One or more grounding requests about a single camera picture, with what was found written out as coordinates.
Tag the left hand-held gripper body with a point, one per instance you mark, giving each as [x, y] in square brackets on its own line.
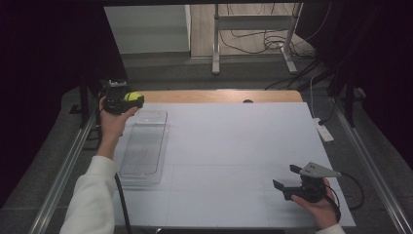
[113, 97]

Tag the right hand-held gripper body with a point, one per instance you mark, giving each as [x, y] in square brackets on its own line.
[311, 188]

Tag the yellow tennis ball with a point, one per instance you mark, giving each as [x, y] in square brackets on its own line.
[132, 96]

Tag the clear plastic tray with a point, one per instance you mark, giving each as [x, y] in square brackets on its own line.
[144, 146]

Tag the person's right hand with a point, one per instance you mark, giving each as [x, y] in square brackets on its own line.
[321, 213]

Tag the person's left hand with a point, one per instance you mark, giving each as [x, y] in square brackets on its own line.
[112, 130]

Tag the white power strip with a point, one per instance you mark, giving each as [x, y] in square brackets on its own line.
[323, 130]

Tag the white cabinet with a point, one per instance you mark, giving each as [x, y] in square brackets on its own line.
[146, 29]

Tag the black round table grommet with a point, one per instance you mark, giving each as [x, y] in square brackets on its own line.
[247, 101]

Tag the aluminium rail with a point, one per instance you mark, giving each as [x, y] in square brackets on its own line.
[373, 169]
[61, 175]

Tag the white metal desk frame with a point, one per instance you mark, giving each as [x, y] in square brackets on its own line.
[253, 22]

